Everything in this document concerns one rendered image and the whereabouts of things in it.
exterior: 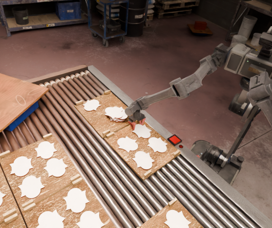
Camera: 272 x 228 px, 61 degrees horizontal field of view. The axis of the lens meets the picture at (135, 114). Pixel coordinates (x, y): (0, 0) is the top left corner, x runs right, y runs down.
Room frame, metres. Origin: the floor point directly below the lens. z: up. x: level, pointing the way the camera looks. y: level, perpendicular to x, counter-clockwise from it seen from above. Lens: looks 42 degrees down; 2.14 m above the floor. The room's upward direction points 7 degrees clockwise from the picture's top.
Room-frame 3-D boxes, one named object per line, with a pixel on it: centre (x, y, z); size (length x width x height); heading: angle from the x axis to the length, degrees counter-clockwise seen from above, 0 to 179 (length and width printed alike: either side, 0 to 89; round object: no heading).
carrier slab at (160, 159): (1.05, -0.07, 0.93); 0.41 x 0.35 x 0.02; 45
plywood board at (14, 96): (1.24, 1.00, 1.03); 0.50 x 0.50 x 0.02; 75
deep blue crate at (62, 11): (5.34, 1.83, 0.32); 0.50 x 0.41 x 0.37; 123
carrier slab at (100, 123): (1.35, 0.23, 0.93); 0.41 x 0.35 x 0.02; 44
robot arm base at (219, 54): (1.44, -0.49, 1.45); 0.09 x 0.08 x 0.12; 57
